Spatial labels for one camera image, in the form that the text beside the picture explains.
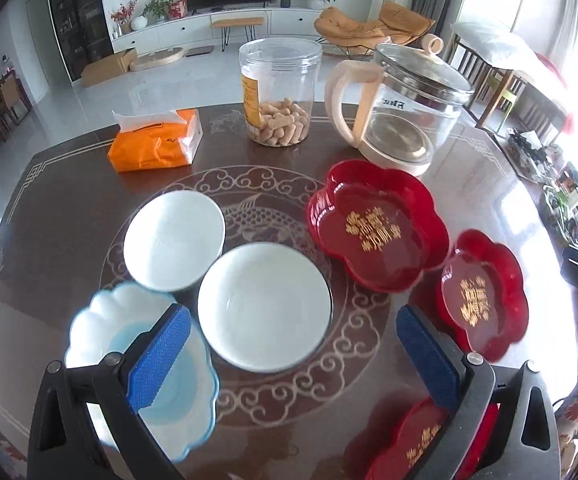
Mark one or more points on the large red flower plate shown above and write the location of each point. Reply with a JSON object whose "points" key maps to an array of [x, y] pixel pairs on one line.
{"points": [[399, 195]]}

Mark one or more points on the red gift box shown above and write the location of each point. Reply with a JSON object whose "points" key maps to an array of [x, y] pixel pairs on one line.
{"points": [[177, 10]]}

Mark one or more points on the green stool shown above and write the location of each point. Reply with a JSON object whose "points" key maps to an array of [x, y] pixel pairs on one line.
{"points": [[504, 92]]}

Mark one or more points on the cluttered low table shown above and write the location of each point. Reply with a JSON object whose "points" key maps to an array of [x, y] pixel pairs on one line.
{"points": [[559, 180]]}

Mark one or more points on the medium red flower plate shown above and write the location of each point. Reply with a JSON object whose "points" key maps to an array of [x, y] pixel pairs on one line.
{"points": [[491, 272]]}

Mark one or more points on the black-rimmed ribbed white bowl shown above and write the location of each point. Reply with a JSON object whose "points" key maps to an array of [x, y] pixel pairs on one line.
{"points": [[264, 310]]}

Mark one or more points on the grey floor scale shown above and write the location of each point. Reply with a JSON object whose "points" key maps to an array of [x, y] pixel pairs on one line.
{"points": [[199, 50]]}

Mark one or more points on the round wooden tray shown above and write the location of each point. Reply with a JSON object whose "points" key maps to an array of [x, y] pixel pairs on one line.
{"points": [[156, 59]]}

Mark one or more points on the wooden dining chair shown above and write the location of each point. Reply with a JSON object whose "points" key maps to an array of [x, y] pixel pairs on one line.
{"points": [[14, 97]]}

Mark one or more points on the bushy green potted plant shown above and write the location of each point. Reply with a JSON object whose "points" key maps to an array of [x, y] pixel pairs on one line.
{"points": [[160, 6]]}

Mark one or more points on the white pillow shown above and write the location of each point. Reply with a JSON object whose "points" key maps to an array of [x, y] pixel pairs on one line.
{"points": [[484, 40]]}

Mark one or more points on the round white vase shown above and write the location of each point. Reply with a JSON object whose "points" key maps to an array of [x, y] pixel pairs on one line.
{"points": [[139, 23]]}

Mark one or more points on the blue-rimmed white flower plate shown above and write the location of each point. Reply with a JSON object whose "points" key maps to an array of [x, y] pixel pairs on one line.
{"points": [[99, 320]]}

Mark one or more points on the plain white bowl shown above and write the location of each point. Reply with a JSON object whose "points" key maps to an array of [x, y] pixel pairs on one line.
{"points": [[174, 240]]}

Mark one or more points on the white tv cabinet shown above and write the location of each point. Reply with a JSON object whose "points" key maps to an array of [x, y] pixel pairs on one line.
{"points": [[169, 31]]}

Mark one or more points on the dark bookshelf cabinet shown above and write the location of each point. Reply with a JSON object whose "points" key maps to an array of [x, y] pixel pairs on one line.
{"points": [[76, 15]]}

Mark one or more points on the wooden bench with metal legs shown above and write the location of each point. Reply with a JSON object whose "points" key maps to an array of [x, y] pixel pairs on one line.
{"points": [[237, 22]]}

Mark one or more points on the cardboard box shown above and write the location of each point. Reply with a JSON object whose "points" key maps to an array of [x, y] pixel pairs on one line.
{"points": [[109, 66]]}

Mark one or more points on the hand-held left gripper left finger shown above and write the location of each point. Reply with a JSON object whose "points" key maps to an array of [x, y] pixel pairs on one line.
{"points": [[159, 355]]}

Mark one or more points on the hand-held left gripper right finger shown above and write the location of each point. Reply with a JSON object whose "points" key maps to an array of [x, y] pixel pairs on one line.
{"points": [[426, 360]]}

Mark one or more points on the clear plastic snack jar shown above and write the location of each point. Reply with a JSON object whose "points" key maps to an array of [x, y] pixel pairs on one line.
{"points": [[279, 85]]}

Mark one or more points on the small red flower plate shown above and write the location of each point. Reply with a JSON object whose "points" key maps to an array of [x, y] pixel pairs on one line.
{"points": [[399, 442]]}

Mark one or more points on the orange lounge chair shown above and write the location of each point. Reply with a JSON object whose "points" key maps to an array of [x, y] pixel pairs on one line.
{"points": [[364, 27]]}

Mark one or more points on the red flower arrangement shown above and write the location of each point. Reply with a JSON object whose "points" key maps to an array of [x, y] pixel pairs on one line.
{"points": [[125, 15]]}

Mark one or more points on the dark wooden chair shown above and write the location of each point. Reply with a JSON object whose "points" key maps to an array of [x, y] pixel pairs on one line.
{"points": [[469, 62]]}

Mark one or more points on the orange tissue pack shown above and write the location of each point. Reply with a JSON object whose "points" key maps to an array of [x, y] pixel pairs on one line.
{"points": [[154, 145]]}

